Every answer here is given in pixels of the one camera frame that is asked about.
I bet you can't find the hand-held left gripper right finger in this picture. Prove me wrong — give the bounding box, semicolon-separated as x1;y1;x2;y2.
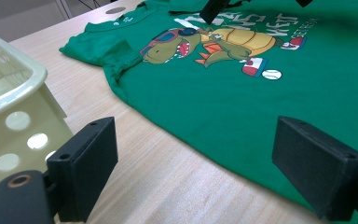
271;116;358;222

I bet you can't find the green printed t-shirt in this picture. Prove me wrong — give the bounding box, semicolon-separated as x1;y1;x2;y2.
59;0;358;219

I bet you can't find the pale green plastic basket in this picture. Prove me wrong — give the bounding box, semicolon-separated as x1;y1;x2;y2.
0;26;75;208

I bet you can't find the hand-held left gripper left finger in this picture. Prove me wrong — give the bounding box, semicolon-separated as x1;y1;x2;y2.
46;116;119;224

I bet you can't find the grey round table grommet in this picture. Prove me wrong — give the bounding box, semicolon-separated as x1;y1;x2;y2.
104;7;127;15

